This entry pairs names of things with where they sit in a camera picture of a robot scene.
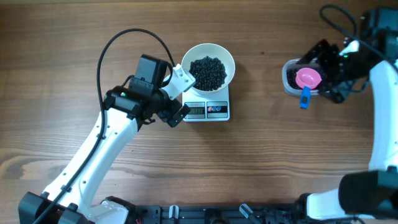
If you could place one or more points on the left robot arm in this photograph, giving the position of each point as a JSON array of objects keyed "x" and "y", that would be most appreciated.
[{"x": 153, "y": 90}]

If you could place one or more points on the white digital kitchen scale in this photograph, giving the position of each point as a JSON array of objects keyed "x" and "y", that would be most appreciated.
[{"x": 207, "y": 108}]

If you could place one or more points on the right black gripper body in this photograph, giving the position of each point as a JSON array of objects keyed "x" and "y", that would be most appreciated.
[{"x": 340, "y": 71}]

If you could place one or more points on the pink scoop blue handle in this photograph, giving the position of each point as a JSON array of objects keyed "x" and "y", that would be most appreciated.
[{"x": 307, "y": 79}]

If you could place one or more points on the black beans in bowl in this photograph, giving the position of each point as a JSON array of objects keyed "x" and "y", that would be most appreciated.
[{"x": 209, "y": 73}]

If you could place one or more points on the clear plastic bean container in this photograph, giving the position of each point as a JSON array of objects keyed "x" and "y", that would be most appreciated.
[{"x": 293, "y": 64}]

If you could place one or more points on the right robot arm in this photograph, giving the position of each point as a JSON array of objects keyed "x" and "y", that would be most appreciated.
[{"x": 371, "y": 54}]

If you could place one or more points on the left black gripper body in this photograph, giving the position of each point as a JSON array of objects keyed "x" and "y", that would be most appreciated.
[{"x": 166, "y": 109}]

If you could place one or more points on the black beans in container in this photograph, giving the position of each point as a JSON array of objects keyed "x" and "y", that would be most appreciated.
[{"x": 291, "y": 75}]

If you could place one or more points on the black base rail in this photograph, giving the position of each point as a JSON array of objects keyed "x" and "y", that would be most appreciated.
[{"x": 214, "y": 214}]

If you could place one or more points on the white bowl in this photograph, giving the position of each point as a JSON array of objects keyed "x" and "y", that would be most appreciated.
[{"x": 214, "y": 51}]

